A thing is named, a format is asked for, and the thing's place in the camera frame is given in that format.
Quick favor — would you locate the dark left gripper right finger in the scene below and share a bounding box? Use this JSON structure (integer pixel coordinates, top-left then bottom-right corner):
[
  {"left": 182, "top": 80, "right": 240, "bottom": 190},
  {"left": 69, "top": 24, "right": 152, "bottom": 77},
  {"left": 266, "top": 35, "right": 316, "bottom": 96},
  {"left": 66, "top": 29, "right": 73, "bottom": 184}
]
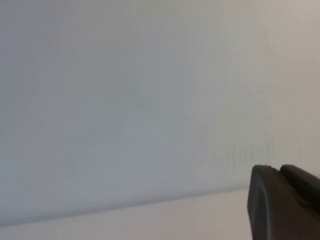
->
[{"left": 278, "top": 163, "right": 320, "bottom": 217}]

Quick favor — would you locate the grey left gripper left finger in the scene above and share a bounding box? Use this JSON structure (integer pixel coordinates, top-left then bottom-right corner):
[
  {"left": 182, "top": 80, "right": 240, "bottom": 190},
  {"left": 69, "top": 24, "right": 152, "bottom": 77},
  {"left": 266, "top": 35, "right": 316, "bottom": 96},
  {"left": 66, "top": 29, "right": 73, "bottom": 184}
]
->
[{"left": 246, "top": 164, "right": 320, "bottom": 240}]

